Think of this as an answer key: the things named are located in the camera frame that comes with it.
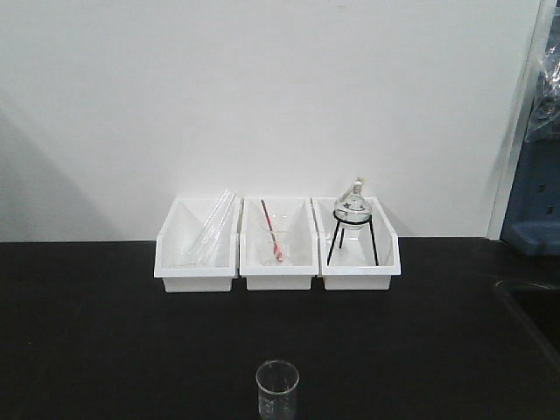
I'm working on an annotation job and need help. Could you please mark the blue cabinet at right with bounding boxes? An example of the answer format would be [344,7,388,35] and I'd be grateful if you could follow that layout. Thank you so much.
[500,128,559,256]

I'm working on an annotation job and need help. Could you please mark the white storage bin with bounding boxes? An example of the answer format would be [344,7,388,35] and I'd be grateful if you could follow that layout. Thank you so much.
[311,197,401,291]
[154,191,242,293]
[239,197,319,291]

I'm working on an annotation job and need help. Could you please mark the clear glass beaker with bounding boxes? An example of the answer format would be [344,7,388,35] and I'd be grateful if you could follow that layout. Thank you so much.
[255,360,300,420]

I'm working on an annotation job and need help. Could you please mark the left white storage bin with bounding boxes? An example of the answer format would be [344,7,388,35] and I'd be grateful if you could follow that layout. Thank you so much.
[154,191,242,293]

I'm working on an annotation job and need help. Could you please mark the round bottom glass flask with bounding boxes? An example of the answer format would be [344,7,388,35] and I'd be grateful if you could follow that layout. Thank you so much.
[333,177,372,221]

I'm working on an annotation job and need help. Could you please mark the right white storage bin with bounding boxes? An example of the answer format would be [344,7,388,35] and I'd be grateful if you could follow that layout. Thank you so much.
[311,197,401,291]

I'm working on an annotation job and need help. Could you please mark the middle white storage bin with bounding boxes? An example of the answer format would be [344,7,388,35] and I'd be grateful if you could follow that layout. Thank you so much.
[239,197,319,291]

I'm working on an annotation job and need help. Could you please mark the clear plastic bag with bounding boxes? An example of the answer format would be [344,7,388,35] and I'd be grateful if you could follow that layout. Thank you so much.
[525,2,559,143]

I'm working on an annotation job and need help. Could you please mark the small beaker in bin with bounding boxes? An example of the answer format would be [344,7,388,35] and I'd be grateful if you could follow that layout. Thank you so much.
[257,227,292,266]

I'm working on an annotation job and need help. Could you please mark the black wire tripod stand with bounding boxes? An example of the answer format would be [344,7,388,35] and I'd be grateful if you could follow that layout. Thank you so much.
[327,212,379,266]

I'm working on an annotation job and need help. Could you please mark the black sink basin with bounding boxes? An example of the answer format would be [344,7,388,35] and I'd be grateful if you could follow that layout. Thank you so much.
[493,280,559,373]

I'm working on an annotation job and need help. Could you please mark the clear glass tubes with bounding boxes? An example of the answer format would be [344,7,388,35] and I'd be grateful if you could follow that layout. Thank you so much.
[176,189,236,267]

